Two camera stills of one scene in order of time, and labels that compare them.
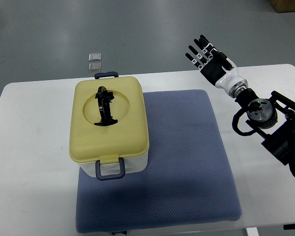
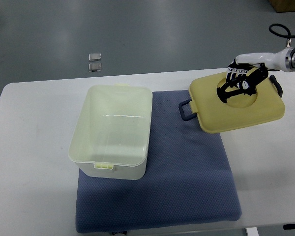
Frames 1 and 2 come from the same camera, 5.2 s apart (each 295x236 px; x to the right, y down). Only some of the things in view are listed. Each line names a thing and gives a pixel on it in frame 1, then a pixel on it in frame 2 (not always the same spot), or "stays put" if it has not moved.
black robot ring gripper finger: (198, 55) → (234, 71)
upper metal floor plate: (95, 57) stays put
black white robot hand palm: (229, 80) → (277, 61)
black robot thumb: (225, 62) → (250, 82)
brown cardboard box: (288, 6) stays put
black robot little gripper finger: (194, 62) → (229, 73)
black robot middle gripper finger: (203, 49) → (239, 73)
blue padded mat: (188, 179) stays put
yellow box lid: (129, 137) → (265, 104)
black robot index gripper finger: (207, 45) → (245, 78)
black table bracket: (294, 226) stays put
